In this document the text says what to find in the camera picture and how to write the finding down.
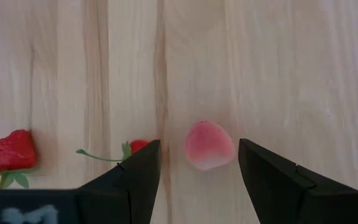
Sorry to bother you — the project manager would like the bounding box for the pink toy peach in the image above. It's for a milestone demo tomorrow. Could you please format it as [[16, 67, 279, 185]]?
[[184, 120, 236, 171]]

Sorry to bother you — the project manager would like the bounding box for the long-stemmed red toy strawberry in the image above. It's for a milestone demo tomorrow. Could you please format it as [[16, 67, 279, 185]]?
[[75, 139, 151, 163]]

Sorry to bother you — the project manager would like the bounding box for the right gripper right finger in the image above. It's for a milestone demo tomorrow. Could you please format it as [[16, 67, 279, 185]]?
[[237, 138, 358, 224]]

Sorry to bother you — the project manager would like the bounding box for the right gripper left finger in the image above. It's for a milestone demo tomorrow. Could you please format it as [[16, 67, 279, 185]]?
[[76, 139, 162, 224]]

